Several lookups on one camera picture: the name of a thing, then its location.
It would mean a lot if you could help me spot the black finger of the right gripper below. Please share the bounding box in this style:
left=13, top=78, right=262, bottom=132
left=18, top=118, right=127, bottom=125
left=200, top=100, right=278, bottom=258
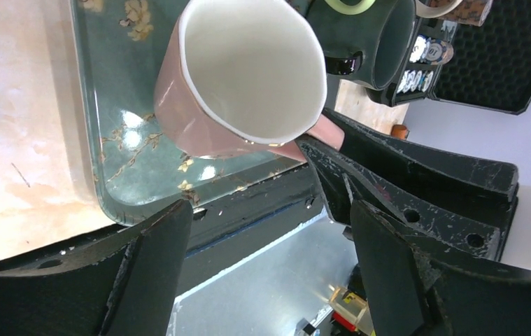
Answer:
left=298, top=136, right=507, bottom=260
left=323, top=108, right=518, bottom=203

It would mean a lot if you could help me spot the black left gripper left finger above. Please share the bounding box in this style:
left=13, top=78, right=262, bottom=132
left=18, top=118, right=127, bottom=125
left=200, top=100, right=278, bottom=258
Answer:
left=0, top=200, right=193, bottom=335

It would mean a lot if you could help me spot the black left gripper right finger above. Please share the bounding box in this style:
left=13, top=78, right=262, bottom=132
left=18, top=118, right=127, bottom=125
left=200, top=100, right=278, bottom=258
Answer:
left=351, top=201, right=531, bottom=335

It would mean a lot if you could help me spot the cream patterned mug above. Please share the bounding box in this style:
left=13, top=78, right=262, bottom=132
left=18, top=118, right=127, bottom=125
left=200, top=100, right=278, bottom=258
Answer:
left=416, top=0, right=494, bottom=27

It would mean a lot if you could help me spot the dark teal mug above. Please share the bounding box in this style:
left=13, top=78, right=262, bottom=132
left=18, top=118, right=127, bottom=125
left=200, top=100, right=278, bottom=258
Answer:
left=306, top=0, right=416, bottom=90

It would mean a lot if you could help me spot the light green upside-down mug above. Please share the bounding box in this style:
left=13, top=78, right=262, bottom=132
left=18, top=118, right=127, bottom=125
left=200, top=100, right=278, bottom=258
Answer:
left=325, top=0, right=375, bottom=15

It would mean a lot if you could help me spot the pale pink tall mug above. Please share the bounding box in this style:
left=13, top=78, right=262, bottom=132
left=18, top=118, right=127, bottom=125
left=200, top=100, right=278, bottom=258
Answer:
left=154, top=1, right=345, bottom=161

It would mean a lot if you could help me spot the small orange block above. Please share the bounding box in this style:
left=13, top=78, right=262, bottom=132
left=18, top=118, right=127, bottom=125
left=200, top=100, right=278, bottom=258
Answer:
left=390, top=125, right=409, bottom=140

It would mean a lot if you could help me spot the black poker chip case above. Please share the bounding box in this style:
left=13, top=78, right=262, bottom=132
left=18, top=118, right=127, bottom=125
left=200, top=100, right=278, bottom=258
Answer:
left=367, top=1, right=531, bottom=115

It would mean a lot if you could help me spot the teal blossom-pattern tray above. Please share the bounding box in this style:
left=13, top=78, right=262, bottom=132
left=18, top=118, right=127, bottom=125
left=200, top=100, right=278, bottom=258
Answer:
left=71, top=1, right=303, bottom=225

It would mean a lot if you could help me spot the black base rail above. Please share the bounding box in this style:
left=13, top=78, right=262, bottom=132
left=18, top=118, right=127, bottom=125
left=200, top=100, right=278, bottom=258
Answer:
left=0, top=162, right=329, bottom=298

